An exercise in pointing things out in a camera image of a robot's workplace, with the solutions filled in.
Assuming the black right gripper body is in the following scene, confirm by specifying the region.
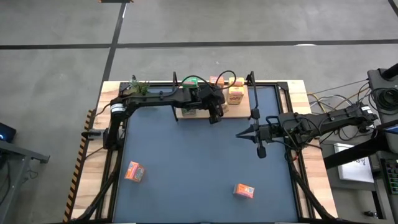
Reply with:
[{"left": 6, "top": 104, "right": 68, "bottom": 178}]
[{"left": 258, "top": 115, "right": 285, "bottom": 146}]

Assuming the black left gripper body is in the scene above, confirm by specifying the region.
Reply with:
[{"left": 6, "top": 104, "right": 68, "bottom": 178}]
[{"left": 198, "top": 85, "right": 226, "bottom": 110}]

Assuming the orange Mini Wheats cereal box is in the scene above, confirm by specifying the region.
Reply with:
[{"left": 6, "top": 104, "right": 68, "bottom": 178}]
[
  {"left": 208, "top": 75, "right": 225, "bottom": 88},
  {"left": 233, "top": 183, "right": 256, "bottom": 200},
  {"left": 124, "top": 160, "right": 146, "bottom": 184}
]

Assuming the yellow Pops cereal box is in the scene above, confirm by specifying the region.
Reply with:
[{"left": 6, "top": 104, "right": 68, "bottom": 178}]
[
  {"left": 227, "top": 86, "right": 246, "bottom": 106},
  {"left": 228, "top": 77, "right": 246, "bottom": 88}
]

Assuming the green artificial plant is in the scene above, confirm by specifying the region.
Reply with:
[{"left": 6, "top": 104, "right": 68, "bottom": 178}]
[{"left": 128, "top": 75, "right": 150, "bottom": 96}]

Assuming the white paper sheet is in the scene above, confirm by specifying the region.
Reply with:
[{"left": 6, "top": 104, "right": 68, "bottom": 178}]
[{"left": 333, "top": 142, "right": 375, "bottom": 184}]

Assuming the grey desk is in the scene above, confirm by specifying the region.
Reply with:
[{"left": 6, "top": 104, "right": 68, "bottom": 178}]
[{"left": 366, "top": 63, "right": 398, "bottom": 125}]

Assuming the black keyboard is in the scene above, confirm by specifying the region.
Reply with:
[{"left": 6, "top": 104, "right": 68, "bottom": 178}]
[{"left": 381, "top": 158, "right": 398, "bottom": 195}]

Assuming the yellow black hazard strip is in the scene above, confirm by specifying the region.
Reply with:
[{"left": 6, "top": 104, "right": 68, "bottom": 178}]
[{"left": 63, "top": 108, "right": 94, "bottom": 223}]

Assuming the grey metal cart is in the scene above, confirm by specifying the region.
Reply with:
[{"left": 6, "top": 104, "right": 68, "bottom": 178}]
[{"left": 0, "top": 122, "right": 50, "bottom": 224}]

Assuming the wooden shelf with black frame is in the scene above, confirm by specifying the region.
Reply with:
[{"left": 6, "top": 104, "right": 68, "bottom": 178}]
[{"left": 172, "top": 70, "right": 259, "bottom": 123}]

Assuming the black aluminium rig frame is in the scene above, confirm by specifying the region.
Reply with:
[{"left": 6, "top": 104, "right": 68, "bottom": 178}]
[{"left": 70, "top": 80, "right": 340, "bottom": 224}]

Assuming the coiled black cable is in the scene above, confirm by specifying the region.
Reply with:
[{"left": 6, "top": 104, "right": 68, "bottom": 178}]
[{"left": 371, "top": 87, "right": 398, "bottom": 110}]

